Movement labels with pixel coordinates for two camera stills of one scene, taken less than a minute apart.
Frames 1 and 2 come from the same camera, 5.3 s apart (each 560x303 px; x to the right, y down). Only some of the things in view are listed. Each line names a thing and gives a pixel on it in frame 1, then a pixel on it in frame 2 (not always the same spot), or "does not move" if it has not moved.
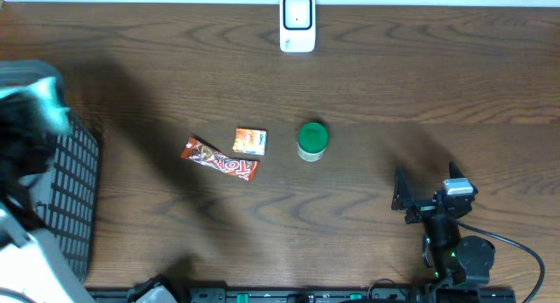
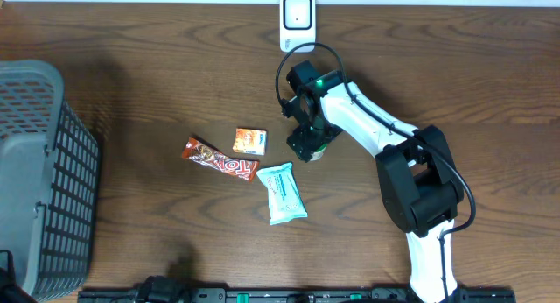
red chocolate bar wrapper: [199, 152] does not move
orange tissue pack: [250, 141] does not move
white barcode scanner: [297, 22] does not move
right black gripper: [402, 194] to [302, 142]
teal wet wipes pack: [46, 93] to [284, 200]
